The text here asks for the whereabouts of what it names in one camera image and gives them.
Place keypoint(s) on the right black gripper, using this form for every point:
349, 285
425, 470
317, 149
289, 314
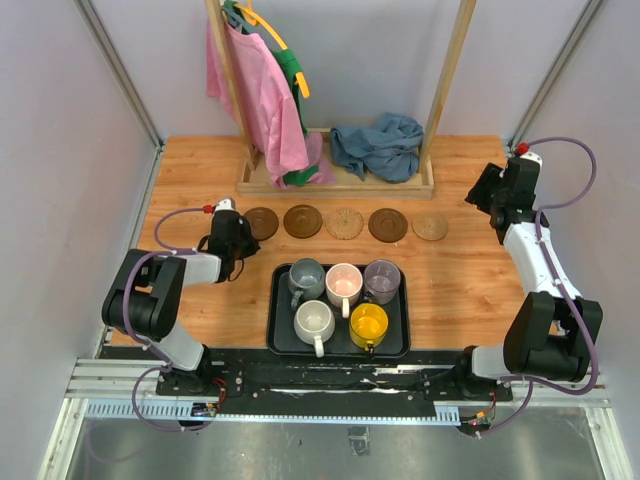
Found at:
490, 176

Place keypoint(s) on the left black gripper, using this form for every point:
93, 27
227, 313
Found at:
252, 246

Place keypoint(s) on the brown wooden coaster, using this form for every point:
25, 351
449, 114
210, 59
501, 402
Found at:
302, 221
387, 225

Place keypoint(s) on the woven rattan coaster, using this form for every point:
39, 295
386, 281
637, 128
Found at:
344, 223

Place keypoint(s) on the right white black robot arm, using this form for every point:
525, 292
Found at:
554, 326

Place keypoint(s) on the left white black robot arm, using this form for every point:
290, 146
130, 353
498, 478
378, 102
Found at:
144, 298

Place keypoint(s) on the purple glass cup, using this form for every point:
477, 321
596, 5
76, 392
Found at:
382, 279

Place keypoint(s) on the wooden clothes rack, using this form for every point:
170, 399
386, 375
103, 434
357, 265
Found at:
222, 83

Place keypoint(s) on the grey ceramic mug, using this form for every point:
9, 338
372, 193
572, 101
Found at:
306, 281

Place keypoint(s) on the black plastic tray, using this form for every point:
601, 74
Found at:
282, 339

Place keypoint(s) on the white ceramic mug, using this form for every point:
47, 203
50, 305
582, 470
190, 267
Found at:
314, 324

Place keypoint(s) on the pink shirt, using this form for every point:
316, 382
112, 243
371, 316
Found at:
265, 79

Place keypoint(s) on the pink ceramic mug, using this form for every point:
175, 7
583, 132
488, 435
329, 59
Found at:
343, 284

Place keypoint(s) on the blue crumpled cloth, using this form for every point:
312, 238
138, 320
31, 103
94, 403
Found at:
388, 149

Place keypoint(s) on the yellow glass mug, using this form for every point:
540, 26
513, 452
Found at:
368, 326

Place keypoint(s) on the green garment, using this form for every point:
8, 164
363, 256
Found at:
235, 18

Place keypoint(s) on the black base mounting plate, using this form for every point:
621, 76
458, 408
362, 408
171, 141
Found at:
428, 373

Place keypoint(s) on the yellow clothes hanger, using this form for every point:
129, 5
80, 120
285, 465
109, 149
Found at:
256, 19

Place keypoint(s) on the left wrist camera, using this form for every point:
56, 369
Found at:
225, 204

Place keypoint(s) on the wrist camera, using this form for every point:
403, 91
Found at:
225, 204
532, 156

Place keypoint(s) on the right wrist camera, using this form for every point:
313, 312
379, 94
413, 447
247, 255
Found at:
532, 156

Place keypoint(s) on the grey slotted cable duct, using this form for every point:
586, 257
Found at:
257, 411

